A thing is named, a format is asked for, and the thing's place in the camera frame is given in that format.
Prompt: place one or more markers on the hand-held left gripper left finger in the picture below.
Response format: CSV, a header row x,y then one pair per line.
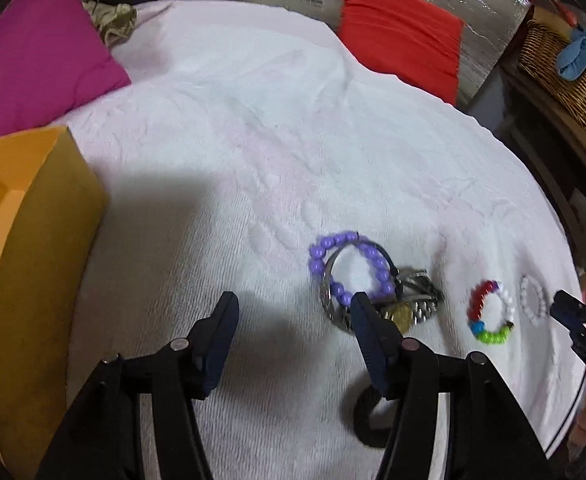
x,y
223,330

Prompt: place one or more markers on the silver wristwatch with gold face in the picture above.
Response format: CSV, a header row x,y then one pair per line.
x,y
402,316

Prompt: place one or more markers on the orange cardboard box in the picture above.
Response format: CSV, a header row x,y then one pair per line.
x,y
48,260

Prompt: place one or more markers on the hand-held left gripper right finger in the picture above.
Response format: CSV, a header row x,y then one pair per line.
x,y
368,340

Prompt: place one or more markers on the magenta pillow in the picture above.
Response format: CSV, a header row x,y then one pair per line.
x,y
38,50

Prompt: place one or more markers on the beige crumpled cloth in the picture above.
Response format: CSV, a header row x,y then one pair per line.
x,y
110,20

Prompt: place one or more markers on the wooden shelf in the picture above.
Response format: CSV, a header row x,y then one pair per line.
x,y
553,160

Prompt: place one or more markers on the red pillow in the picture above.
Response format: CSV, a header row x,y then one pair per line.
x,y
403,35

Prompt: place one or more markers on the white towel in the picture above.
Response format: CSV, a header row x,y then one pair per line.
x,y
273,135

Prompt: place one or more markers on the blue cloth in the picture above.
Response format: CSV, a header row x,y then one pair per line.
x,y
578,55

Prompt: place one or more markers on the wicker basket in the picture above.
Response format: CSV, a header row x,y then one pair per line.
x,y
583,100

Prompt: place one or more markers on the silver foil mat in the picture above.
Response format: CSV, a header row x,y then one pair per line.
x,y
483,10

